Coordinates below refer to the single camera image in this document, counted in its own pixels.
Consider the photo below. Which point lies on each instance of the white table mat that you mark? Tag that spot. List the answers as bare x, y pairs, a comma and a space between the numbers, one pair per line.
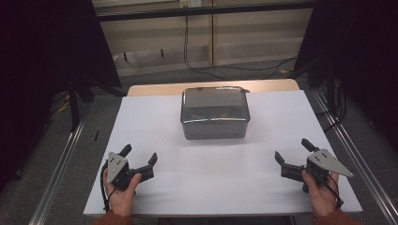
219, 175

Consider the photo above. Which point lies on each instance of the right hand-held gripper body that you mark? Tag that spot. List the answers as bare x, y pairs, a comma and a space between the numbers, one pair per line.
325, 162

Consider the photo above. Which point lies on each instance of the white wall socket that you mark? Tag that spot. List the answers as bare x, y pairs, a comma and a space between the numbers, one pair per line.
190, 3

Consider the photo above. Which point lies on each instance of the black curtain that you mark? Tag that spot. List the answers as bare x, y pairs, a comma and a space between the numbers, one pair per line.
37, 62
359, 47

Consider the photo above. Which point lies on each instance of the small black wall bracket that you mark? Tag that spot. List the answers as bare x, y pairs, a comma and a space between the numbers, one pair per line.
125, 56

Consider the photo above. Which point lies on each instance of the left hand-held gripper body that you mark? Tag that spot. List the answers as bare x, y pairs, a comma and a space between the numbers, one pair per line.
116, 164

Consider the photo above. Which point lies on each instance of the metal floor rail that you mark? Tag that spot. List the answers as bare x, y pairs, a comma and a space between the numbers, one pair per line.
359, 150
59, 175

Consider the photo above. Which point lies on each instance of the grey box with clear lid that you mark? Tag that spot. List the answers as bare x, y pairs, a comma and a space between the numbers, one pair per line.
216, 128

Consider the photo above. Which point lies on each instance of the black metal stand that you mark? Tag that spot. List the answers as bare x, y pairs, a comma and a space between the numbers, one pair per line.
74, 106
330, 90

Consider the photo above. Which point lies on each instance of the wooden upright post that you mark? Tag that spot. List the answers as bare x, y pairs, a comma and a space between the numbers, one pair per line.
212, 37

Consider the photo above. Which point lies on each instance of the person's right hand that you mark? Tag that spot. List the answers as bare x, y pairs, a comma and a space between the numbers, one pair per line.
322, 198

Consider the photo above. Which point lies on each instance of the person's left hand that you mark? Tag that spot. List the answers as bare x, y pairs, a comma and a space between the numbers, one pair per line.
122, 200

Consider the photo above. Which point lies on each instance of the black horizontal bar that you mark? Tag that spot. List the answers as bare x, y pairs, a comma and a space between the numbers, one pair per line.
203, 11

